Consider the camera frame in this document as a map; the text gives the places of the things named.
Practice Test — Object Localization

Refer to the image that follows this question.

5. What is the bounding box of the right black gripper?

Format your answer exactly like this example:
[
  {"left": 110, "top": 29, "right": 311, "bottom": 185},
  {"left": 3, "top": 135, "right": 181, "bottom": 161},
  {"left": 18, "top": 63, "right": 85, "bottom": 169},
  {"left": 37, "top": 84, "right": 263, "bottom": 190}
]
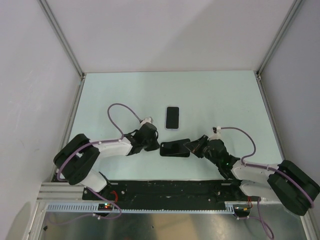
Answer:
[{"left": 183, "top": 135, "right": 220, "bottom": 167}]

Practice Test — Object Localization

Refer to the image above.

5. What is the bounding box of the black phone case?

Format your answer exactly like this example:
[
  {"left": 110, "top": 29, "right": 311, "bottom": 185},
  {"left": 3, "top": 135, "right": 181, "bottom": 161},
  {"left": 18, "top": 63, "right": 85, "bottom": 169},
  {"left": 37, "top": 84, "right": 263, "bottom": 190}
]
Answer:
[{"left": 159, "top": 141, "right": 191, "bottom": 158}]

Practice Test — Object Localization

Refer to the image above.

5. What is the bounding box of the black smartphone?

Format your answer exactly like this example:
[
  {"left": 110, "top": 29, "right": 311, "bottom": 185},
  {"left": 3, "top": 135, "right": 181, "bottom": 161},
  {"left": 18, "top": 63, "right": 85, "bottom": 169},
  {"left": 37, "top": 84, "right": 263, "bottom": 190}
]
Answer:
[
  {"left": 165, "top": 106, "right": 180, "bottom": 130},
  {"left": 163, "top": 138, "right": 192, "bottom": 156}
]

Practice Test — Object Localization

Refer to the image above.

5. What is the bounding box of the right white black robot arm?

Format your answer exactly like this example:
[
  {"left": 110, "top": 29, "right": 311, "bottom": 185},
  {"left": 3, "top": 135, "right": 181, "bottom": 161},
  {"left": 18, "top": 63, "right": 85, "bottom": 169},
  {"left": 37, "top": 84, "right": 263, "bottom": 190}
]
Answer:
[{"left": 184, "top": 135, "right": 320, "bottom": 216}]

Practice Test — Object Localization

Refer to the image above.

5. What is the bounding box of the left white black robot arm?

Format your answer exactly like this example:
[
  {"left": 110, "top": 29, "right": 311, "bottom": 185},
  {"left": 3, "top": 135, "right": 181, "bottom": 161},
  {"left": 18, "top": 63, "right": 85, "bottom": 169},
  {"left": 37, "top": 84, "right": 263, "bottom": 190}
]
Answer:
[{"left": 53, "top": 122, "right": 160, "bottom": 200}]

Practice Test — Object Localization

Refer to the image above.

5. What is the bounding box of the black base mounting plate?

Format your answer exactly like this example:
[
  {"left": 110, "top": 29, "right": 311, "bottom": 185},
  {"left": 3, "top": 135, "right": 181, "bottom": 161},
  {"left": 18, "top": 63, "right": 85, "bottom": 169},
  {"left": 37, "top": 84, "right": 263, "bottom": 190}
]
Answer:
[{"left": 82, "top": 183, "right": 262, "bottom": 211}]

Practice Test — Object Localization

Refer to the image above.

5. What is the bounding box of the right controller board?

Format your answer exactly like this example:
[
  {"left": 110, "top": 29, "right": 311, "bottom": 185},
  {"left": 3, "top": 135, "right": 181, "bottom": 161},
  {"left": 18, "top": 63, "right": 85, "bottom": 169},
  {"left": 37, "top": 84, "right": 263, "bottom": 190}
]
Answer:
[{"left": 233, "top": 206, "right": 251, "bottom": 218}]

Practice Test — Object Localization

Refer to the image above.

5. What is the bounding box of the controller board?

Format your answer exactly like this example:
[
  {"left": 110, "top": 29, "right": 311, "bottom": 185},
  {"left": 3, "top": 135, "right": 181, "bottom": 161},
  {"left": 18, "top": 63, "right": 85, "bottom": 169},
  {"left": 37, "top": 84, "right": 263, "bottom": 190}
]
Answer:
[
  {"left": 98, "top": 203, "right": 114, "bottom": 211},
  {"left": 233, "top": 206, "right": 251, "bottom": 218}
]

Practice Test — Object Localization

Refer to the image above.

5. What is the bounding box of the left controller board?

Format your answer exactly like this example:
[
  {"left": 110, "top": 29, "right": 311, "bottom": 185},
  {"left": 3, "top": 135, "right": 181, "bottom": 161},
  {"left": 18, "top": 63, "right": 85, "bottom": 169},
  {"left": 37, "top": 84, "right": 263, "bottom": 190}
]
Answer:
[{"left": 98, "top": 203, "right": 114, "bottom": 211}]

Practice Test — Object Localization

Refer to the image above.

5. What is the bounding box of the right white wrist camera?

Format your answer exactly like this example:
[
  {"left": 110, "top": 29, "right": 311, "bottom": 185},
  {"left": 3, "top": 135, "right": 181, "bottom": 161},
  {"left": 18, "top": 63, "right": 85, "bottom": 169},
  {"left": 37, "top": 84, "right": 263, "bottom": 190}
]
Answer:
[{"left": 208, "top": 126, "right": 222, "bottom": 141}]

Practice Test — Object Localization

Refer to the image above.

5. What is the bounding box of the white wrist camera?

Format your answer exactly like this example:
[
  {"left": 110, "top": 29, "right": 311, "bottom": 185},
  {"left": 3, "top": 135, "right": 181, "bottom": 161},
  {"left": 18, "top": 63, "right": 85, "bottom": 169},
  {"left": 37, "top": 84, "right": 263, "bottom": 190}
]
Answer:
[
  {"left": 140, "top": 116, "right": 153, "bottom": 126},
  {"left": 208, "top": 126, "right": 222, "bottom": 141}
]

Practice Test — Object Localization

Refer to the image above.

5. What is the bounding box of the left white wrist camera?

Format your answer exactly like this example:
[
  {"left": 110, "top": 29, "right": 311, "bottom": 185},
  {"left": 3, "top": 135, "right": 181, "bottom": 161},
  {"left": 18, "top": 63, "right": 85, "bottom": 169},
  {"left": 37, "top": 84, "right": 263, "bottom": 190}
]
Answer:
[{"left": 140, "top": 116, "right": 153, "bottom": 126}]

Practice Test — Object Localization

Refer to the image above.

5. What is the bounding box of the grey slotted cable duct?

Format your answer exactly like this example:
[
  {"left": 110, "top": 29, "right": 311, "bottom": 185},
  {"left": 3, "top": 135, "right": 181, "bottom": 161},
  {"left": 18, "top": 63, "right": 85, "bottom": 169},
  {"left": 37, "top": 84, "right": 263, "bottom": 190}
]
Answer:
[{"left": 46, "top": 202, "right": 235, "bottom": 214}]

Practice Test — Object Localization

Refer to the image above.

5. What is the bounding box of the left aluminium frame post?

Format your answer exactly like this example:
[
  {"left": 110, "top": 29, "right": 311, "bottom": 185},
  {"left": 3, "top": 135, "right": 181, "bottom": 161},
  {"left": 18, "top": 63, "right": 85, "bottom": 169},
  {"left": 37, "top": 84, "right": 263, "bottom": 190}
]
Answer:
[{"left": 37, "top": 0, "right": 85, "bottom": 80}]

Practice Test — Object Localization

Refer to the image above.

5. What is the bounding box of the aluminium frame post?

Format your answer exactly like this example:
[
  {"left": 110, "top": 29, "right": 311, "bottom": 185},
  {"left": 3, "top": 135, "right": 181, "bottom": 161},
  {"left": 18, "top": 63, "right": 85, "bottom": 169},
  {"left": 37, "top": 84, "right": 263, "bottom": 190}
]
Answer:
[
  {"left": 37, "top": 0, "right": 85, "bottom": 80},
  {"left": 256, "top": 0, "right": 305, "bottom": 79}
]

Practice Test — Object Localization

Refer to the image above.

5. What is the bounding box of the right aluminium frame post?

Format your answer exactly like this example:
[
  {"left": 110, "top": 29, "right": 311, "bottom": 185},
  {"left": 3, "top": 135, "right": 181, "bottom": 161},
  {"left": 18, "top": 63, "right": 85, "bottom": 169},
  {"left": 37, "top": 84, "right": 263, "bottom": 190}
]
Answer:
[{"left": 256, "top": 0, "right": 305, "bottom": 79}]

